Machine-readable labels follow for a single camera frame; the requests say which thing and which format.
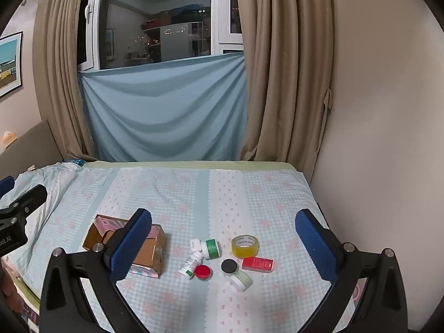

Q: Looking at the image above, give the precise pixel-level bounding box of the yellow tape roll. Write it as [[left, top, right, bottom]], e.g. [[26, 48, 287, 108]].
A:
[[231, 234, 261, 259]]

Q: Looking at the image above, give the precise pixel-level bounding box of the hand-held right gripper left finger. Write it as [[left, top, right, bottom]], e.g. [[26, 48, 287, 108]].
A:
[[40, 208, 153, 333]]

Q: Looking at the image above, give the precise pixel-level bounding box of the light blue quilt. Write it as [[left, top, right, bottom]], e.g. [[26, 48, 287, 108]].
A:
[[0, 162, 84, 250]]

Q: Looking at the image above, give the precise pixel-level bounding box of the brown cardboard box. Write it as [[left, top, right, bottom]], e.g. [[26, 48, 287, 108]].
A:
[[82, 214, 168, 279]]

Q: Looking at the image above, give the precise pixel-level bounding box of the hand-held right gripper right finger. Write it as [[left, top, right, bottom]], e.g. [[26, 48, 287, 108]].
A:
[[295, 209, 408, 333]]

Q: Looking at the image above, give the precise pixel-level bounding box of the light blue hanging cloth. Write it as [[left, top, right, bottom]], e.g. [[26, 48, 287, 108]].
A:
[[78, 52, 249, 162]]

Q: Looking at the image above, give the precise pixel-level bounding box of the white medicine bottle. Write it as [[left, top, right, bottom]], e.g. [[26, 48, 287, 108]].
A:
[[178, 251, 204, 279]]

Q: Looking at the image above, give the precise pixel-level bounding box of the pink packet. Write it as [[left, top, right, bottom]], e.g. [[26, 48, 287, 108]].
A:
[[94, 217, 128, 236]]

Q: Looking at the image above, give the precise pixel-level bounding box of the green lid jar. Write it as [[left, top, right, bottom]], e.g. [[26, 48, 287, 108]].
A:
[[203, 238, 221, 260]]

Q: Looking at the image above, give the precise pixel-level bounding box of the black lid jar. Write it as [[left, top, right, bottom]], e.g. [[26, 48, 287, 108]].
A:
[[221, 259, 239, 277]]

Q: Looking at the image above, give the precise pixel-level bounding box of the red small box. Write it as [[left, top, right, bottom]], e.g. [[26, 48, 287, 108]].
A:
[[242, 257, 275, 273]]

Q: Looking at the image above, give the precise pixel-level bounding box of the beige curtain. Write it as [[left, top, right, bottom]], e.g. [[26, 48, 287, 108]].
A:
[[234, 0, 335, 184], [33, 0, 99, 162]]

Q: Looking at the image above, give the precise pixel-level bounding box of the checked floral bedsheet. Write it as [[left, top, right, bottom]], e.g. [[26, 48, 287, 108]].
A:
[[7, 161, 358, 333]]

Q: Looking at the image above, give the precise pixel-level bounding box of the framed wall picture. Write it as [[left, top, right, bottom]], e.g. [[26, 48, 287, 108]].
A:
[[0, 31, 24, 98]]

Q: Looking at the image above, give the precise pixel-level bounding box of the beige headboard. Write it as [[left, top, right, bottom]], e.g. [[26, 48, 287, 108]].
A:
[[0, 120, 65, 181]]

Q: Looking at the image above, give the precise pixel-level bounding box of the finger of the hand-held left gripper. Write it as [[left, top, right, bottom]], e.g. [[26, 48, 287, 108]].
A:
[[0, 184, 48, 220], [0, 176, 15, 197]]

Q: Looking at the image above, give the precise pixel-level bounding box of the white framed window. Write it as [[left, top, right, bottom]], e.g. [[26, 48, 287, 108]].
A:
[[76, 0, 245, 72]]

